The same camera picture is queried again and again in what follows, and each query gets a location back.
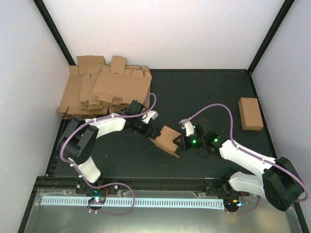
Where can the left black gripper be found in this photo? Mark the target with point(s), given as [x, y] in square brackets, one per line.
[149, 131]

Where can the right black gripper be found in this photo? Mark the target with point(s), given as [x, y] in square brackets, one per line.
[185, 145]

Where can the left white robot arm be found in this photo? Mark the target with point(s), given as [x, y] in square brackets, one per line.
[78, 140]

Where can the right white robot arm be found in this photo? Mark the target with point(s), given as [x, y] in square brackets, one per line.
[276, 180]

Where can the folded brown cardboard box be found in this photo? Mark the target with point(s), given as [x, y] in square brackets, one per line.
[251, 118]

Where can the stack of flat cardboard blanks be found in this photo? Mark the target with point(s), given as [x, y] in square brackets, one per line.
[96, 88]

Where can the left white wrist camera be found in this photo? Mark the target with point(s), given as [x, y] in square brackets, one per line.
[151, 115]

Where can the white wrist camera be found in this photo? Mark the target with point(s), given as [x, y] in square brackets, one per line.
[151, 115]
[186, 125]

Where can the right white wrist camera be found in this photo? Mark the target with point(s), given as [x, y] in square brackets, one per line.
[186, 125]

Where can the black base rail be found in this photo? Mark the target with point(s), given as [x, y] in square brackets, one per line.
[111, 185]

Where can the light blue slotted cable duct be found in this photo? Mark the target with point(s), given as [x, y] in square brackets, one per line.
[217, 204]

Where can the metal base plate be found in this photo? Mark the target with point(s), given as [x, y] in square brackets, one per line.
[257, 216]

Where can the left black frame post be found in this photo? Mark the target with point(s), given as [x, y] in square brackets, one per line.
[54, 31]

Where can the black frame post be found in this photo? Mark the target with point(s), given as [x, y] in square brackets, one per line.
[54, 31]
[283, 11]

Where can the right black frame post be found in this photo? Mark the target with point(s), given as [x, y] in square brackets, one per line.
[283, 11]

